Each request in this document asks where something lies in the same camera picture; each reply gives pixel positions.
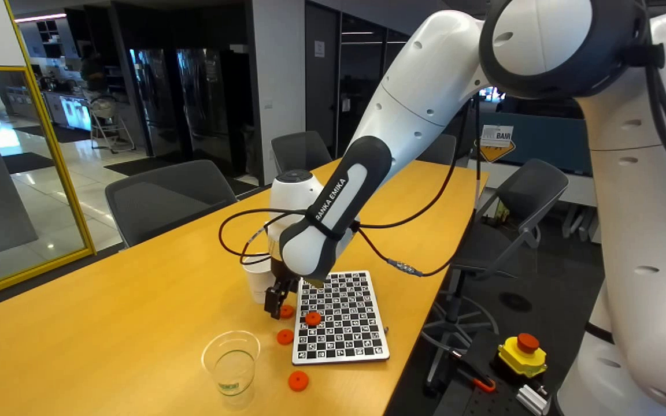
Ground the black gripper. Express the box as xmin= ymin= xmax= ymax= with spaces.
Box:
xmin=262 ymin=260 xmax=304 ymax=321

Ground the transparent plastic cup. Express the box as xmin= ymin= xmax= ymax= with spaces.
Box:
xmin=199 ymin=329 xmax=264 ymax=407

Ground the checkered marker calibration board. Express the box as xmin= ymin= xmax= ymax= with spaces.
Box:
xmin=290 ymin=268 xmax=393 ymax=368

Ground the grey fabric chair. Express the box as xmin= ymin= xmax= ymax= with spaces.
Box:
xmin=105 ymin=157 xmax=238 ymax=249
xmin=271 ymin=129 xmax=333 ymax=180

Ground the black perforated breadboard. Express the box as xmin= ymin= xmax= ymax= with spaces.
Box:
xmin=430 ymin=360 xmax=567 ymax=416

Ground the yellow red emergency stop button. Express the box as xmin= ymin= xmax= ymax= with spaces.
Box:
xmin=498 ymin=331 xmax=550 ymax=382

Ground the black office swivel chair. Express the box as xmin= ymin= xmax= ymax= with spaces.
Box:
xmin=424 ymin=157 xmax=571 ymax=388

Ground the grey metal block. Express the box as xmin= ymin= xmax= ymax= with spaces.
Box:
xmin=515 ymin=382 xmax=553 ymax=416

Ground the yellow framed glass partition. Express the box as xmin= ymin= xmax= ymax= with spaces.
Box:
xmin=0 ymin=0 xmax=98 ymax=307

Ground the blue partition panel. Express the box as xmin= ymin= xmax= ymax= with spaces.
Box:
xmin=501 ymin=113 xmax=590 ymax=175

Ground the black looped wrist cable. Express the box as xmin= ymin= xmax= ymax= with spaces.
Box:
xmin=216 ymin=206 xmax=306 ymax=268

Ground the black cable silver connector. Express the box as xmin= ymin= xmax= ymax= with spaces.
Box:
xmin=352 ymin=95 xmax=483 ymax=279

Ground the black clamp orange handle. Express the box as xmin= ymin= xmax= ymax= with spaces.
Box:
xmin=455 ymin=368 xmax=499 ymax=396

